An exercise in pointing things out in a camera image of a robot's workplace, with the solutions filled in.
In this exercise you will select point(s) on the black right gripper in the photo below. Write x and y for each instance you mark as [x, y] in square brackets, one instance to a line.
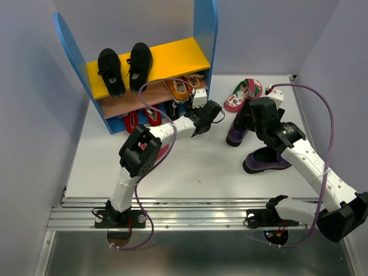
[246, 109]

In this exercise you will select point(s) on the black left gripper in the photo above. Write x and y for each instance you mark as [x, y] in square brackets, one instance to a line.
[193, 110]

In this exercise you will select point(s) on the black white high-top sneaker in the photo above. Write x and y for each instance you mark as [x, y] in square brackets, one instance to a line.
[172, 109]

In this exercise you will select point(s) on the pink patterned sandal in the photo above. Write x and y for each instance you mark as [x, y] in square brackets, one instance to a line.
[162, 152]
[246, 89]

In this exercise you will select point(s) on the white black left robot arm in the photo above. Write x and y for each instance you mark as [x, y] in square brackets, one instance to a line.
[138, 157]

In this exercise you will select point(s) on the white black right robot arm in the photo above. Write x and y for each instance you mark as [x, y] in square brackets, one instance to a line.
[340, 210]

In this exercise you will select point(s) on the purple shoe upper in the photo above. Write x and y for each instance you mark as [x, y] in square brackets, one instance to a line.
[235, 136]

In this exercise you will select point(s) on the purple shoe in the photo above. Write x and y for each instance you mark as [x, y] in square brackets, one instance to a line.
[235, 136]
[264, 159]

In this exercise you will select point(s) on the purple shoe lower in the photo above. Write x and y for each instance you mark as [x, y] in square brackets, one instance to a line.
[264, 159]

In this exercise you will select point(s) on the blue yellow shoe shelf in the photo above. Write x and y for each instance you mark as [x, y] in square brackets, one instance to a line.
[178, 58]

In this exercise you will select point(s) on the black sneaker on top shelf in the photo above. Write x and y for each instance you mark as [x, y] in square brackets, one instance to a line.
[140, 64]

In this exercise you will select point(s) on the yellow sneaker left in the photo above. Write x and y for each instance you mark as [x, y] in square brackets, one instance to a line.
[178, 90]

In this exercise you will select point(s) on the yellow sneaker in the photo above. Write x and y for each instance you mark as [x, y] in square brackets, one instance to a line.
[178, 90]
[194, 81]

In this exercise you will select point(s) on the yellow sneaker right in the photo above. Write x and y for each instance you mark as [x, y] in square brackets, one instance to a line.
[194, 81]

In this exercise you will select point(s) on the red sneaker right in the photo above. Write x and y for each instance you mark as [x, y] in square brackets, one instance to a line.
[154, 118]

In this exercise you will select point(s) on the red sneaker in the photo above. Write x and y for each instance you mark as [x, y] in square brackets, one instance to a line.
[130, 121]
[154, 118]

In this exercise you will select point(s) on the red sneaker left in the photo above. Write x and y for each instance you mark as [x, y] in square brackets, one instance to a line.
[130, 121]

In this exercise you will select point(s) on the black sneaker far left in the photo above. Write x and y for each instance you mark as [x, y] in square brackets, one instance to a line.
[109, 68]

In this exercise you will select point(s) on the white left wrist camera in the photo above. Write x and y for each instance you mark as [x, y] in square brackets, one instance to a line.
[199, 98]

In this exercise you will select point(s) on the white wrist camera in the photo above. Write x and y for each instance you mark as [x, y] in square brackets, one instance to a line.
[277, 95]
[199, 98]

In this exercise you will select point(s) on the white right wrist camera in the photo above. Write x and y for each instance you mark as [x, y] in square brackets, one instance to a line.
[277, 95]

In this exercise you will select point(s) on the aluminium mounting rail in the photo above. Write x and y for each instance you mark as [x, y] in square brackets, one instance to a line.
[168, 214]

